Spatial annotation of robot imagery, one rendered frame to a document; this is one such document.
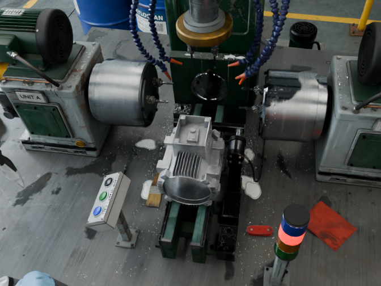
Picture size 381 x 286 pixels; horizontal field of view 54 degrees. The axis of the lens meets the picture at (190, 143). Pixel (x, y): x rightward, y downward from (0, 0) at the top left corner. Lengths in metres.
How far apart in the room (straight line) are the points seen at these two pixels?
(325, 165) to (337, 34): 2.38
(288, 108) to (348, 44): 2.37
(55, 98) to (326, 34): 2.74
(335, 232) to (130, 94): 0.84
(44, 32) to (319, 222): 1.11
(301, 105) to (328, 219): 0.41
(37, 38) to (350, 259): 1.23
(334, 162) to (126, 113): 0.75
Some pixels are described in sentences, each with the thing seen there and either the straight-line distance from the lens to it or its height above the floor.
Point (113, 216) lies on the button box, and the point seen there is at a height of 1.06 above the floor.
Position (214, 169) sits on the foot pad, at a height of 1.08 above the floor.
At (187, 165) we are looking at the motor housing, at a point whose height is 1.09.
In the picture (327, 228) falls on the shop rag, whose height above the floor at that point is 0.81.
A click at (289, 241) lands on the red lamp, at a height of 1.14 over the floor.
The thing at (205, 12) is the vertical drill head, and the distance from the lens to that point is 1.16.
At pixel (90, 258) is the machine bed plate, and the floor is 0.80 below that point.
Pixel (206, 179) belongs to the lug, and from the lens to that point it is 1.09.
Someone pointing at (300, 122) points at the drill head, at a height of 1.08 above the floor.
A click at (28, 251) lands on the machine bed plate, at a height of 0.80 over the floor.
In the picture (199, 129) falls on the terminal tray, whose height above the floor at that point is 1.12.
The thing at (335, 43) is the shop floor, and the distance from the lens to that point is 3.57.
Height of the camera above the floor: 1.99
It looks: 50 degrees down
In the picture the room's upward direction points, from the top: 6 degrees counter-clockwise
